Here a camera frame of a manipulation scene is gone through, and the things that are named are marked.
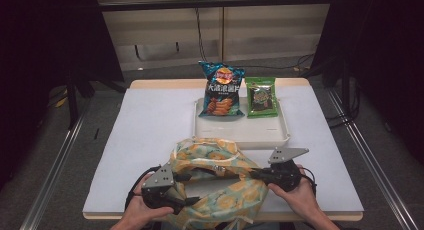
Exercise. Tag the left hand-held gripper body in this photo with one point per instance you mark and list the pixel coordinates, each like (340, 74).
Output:
(158, 181)

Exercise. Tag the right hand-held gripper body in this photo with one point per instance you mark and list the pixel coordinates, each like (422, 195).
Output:
(283, 173)

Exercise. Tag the orange-print fabric bag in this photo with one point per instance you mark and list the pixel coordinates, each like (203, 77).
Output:
(220, 200)

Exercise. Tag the white plastic tray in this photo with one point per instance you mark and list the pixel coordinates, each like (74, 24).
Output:
(240, 131)

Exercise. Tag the green snack packet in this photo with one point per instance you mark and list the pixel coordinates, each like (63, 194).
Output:
(261, 98)

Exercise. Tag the blue chip bag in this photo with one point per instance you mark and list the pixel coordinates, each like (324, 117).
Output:
(221, 93)

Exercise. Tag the person's right hand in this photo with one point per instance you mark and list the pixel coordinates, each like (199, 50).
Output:
(300, 200)

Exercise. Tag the person's left hand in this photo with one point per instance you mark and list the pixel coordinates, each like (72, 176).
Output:
(143, 213)

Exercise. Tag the person's grey trousers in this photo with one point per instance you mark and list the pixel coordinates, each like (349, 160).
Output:
(261, 226)

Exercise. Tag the white table cover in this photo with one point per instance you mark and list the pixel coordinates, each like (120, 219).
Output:
(150, 123)

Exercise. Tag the small black floor object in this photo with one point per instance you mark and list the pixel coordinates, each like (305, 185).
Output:
(96, 133)

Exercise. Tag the light wooden table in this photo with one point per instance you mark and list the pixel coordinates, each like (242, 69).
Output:
(166, 82)

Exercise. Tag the black metal stand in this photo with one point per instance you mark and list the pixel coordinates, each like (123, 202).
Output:
(72, 106)

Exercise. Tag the yellow floor object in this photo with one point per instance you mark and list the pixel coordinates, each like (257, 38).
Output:
(61, 102)

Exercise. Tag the black curtain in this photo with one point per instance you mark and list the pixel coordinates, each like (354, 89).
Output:
(40, 40)
(383, 40)

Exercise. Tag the black horizontal bar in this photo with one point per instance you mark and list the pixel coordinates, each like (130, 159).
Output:
(216, 3)

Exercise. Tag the aluminium floor rail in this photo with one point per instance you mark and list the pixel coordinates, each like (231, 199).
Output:
(50, 180)
(366, 156)

